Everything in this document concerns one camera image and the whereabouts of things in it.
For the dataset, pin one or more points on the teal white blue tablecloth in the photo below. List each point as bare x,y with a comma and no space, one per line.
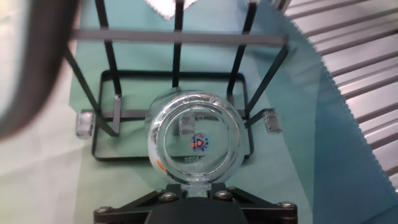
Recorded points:
124,186

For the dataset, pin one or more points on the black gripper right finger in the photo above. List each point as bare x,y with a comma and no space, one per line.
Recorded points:
267,213

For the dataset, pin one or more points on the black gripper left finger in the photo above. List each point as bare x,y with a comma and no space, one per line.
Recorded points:
124,213

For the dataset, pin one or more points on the clear glass cup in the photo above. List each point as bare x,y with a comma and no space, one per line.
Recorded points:
174,168

